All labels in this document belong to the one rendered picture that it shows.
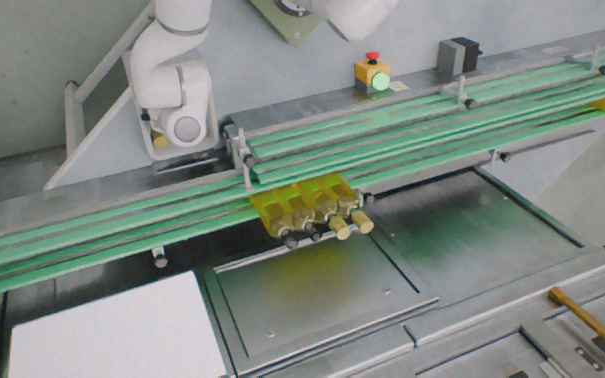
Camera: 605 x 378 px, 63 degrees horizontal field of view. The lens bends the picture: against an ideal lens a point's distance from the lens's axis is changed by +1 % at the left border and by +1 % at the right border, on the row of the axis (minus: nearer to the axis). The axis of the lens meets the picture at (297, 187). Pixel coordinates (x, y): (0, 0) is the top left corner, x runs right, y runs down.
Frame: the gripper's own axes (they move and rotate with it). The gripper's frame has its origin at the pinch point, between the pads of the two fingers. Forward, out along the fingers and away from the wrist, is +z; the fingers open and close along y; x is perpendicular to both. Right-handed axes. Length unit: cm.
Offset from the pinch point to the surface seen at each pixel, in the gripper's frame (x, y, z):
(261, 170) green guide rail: -18.0, 18.6, -6.6
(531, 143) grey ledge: -32, 113, 1
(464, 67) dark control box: -3, 84, -2
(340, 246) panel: -39, 34, -17
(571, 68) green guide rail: -8, 116, -10
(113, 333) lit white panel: -42, -23, -20
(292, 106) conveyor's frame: -5.2, 32.1, 2.2
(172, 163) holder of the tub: -14.8, -1.2, 6.3
